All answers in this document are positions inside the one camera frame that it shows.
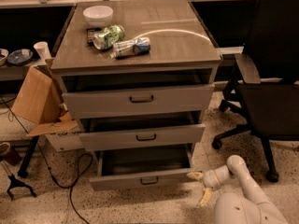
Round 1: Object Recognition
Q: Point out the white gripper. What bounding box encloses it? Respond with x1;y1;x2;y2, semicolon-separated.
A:
187;165;232;207

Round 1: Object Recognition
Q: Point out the grey bottom drawer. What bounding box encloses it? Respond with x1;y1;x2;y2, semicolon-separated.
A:
90;143;194;190

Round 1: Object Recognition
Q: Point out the grey drawer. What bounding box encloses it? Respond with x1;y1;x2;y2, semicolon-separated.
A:
61;72;214;119
90;143;194;190
79;112;205;151

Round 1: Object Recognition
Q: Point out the grey middle drawer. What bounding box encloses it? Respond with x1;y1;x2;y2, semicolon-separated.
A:
79;112;205;151

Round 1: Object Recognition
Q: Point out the grey top drawer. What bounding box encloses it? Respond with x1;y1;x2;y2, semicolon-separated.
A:
61;72;214;119

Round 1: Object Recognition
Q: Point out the grey drawer cabinet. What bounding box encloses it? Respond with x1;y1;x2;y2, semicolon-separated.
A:
50;0;223;156

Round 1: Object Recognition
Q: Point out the black office chair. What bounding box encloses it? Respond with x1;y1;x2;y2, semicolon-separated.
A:
212;0;299;182

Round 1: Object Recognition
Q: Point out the white printed box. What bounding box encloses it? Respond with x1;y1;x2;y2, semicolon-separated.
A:
46;127;83;152

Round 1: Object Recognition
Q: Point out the blue white crushed can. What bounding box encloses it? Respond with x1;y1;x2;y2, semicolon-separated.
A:
113;37;150;58

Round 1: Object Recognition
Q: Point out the green crushed can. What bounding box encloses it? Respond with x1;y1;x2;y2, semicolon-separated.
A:
93;24;125;50

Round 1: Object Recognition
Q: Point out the brown cardboard box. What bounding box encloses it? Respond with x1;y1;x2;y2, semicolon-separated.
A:
11;59;78;137

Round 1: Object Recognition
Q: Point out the black table leg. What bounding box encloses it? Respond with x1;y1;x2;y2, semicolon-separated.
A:
18;136;39;178

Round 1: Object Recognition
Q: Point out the black stand foot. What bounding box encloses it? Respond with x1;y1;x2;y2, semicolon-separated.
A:
0;159;37;202

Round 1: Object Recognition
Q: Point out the brown cup on floor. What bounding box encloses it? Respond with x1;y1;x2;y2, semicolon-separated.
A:
0;142;21;165

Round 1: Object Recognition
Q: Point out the white bowl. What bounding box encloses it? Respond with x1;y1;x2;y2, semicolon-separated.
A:
83;6;113;27

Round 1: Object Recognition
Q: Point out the white paper cup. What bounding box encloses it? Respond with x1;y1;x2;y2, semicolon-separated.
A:
34;41;51;60

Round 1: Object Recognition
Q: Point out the dark blue plate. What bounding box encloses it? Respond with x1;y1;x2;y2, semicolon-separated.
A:
7;49;34;66

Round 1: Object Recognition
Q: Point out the grey bowl at left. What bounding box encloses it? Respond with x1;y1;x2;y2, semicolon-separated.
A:
0;49;9;66

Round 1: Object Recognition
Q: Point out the black cable on floor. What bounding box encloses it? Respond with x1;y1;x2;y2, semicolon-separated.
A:
0;96;94;224

